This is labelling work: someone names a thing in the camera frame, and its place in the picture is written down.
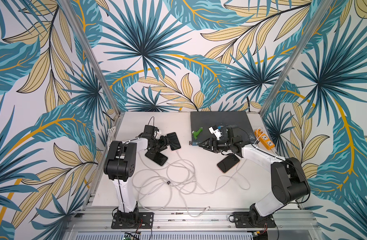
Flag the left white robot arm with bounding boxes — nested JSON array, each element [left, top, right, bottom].
[[104, 133, 181, 225]]

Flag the white charging cable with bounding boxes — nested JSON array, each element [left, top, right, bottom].
[[131, 149, 250, 217]]

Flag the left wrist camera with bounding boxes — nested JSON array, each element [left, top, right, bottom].
[[142, 125, 160, 139]]

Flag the dark phone pink case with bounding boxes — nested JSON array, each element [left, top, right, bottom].
[[216, 155, 240, 174]]

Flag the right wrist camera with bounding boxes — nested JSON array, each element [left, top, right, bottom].
[[208, 126, 223, 141]]

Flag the aluminium mounting rail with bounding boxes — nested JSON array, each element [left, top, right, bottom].
[[66, 208, 321, 234]]

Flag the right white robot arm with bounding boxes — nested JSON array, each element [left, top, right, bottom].
[[197, 126, 310, 224]]

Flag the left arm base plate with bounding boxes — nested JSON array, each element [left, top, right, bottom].
[[111, 211, 154, 230]]

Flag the green plastic handle piece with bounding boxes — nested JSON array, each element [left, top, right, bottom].
[[191, 127, 203, 140]]

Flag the black phone light case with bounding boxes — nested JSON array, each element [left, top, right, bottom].
[[145, 151, 168, 167]]

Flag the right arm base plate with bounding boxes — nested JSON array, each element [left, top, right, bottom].
[[231, 211, 276, 229]]

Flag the left coiled white cord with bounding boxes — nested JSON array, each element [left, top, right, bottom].
[[107, 125, 117, 151]]

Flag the orange power strip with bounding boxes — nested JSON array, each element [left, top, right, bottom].
[[255, 128, 275, 150]]

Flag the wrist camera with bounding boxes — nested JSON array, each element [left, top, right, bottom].
[[208, 126, 223, 141], [142, 125, 160, 139]]

